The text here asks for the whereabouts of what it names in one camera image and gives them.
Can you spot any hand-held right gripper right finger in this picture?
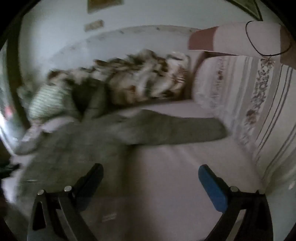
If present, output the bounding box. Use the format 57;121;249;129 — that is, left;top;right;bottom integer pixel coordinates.
198;164;277;241

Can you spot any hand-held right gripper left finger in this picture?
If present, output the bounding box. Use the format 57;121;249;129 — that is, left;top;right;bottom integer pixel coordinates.
27;163;104;241

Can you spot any grey-green quilted jacket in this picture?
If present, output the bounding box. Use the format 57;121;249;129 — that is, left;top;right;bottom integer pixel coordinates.
14;77;229;241

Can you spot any striped floral pillow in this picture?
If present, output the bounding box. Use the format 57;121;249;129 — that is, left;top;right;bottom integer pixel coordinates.
192;56;296;186

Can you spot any green patterned pillow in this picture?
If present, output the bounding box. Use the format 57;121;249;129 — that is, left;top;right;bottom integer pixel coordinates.
28;85;70;121

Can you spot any leaf print blanket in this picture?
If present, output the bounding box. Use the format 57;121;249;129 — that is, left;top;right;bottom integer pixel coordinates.
47;49;191;105

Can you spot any window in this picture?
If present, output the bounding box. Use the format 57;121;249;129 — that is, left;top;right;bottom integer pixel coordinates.
0;46;14;144

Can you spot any pale pink headboard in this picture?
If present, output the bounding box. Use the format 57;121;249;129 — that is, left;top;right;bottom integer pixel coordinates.
188;21;293;64

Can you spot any thin black cord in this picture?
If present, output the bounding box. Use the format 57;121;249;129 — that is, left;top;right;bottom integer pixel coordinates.
245;21;292;57

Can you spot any small wall picture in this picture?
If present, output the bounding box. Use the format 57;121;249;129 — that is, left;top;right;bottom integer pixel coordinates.
84;20;104;32

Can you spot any large wall picture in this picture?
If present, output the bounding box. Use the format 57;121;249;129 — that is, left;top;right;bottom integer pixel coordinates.
87;0;123;14

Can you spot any dark framed wall picture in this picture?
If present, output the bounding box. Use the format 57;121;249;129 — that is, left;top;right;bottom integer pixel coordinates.
225;0;263;21

